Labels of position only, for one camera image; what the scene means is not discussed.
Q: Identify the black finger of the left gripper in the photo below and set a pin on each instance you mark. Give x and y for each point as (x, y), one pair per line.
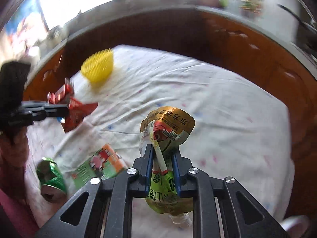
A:
(56, 110)

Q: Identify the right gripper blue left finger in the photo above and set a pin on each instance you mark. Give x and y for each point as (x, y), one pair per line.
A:
(149, 155)

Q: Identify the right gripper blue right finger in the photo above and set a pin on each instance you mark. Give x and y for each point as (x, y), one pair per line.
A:
(177, 163)

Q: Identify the red silver snack wrapper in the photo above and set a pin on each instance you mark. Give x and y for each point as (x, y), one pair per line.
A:
(71, 104)

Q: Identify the green gold drink pouch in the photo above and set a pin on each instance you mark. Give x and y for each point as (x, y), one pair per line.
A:
(166, 128)

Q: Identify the green orange juice carton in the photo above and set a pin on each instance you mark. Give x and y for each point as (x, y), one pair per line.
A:
(104, 164)

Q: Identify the crushed green soda can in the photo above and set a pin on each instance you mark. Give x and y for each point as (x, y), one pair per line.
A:
(52, 184)

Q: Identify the pink white trash bucket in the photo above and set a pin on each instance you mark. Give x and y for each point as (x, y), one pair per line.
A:
(296, 226)

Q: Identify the grey kitchen countertop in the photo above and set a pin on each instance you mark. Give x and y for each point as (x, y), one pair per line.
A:
(173, 7)

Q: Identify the person left hand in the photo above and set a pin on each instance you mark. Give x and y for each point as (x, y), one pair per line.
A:
(14, 154)

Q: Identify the yellow foam fruit net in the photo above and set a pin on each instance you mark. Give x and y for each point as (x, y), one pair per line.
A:
(98, 67)

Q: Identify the white floral tablecloth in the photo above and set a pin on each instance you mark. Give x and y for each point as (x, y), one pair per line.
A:
(117, 207)

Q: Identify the condiment bottles group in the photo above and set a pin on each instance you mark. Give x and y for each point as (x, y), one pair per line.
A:
(251, 8)

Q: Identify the black wok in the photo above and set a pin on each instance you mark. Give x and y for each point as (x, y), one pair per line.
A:
(309, 28)

